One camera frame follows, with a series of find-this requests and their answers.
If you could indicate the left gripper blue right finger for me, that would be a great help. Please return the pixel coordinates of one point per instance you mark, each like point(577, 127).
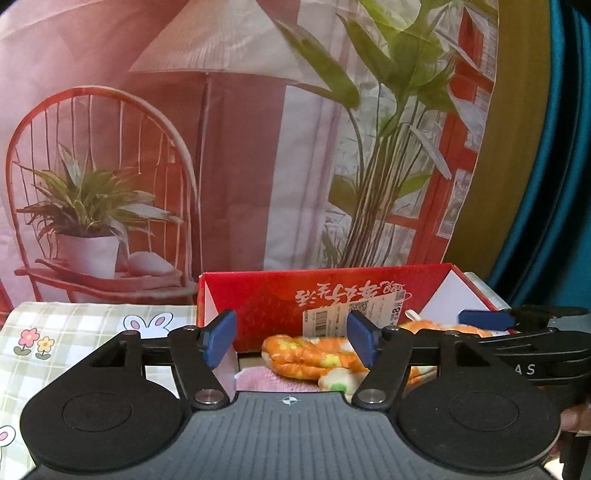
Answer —
point(386, 353)

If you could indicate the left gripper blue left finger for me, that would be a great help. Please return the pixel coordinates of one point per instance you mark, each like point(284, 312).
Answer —
point(195, 353)

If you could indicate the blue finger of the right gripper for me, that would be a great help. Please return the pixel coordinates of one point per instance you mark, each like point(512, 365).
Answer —
point(487, 320)
point(535, 316)

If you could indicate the orange floral fabric pouch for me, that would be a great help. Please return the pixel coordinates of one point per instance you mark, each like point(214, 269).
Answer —
point(315, 364)

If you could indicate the pink knitted cloth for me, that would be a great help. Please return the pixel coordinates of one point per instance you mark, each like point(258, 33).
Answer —
point(262, 379)

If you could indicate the printed living room backdrop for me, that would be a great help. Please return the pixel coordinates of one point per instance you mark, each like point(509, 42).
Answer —
point(144, 143)

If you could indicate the gloved right hand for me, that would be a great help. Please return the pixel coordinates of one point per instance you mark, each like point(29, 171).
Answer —
point(573, 420)

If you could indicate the red strawberry cardboard box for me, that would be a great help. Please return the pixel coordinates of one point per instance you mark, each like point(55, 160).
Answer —
point(315, 303)

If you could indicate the teal curtain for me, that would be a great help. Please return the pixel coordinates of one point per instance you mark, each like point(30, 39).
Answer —
point(545, 259)

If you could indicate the green plaid bunny tablecloth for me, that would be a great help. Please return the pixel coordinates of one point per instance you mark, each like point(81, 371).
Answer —
point(41, 340)

